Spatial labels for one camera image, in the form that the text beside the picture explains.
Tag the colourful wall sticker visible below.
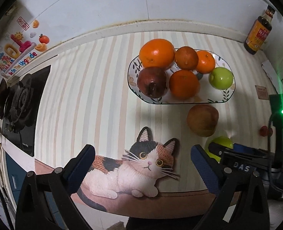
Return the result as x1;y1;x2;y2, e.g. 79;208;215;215
0;16;51;80

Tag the soy sauce bottle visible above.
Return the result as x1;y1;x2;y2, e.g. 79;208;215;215
244;5;276;55

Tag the small red knob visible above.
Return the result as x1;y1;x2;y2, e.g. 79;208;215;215
259;126;273;137

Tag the black cable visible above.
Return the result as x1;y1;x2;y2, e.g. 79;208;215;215
266;93;283;202

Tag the green apple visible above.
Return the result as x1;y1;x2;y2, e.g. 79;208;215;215
209;67;233;90
204;136;233;163

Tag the deer pattern ceramic plate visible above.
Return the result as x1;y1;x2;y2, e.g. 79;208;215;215
127;56;236;104

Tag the striped cat print mat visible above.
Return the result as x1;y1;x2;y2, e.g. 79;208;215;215
35;32;275;218

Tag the dark orange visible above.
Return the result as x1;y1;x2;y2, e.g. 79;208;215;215
174;46;199;71

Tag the dark red pomegranate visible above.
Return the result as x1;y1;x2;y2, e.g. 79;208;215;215
137;67;167;99

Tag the red yellow apple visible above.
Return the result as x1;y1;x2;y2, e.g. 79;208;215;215
187;104;219;137

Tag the black gas stove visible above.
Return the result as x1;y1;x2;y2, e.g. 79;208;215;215
0;66;50;157

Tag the small tangerine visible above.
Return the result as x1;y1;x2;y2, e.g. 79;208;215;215
196;50;216;74
169;70;200;100

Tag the large orange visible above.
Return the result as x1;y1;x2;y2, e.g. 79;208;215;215
139;39;175;70

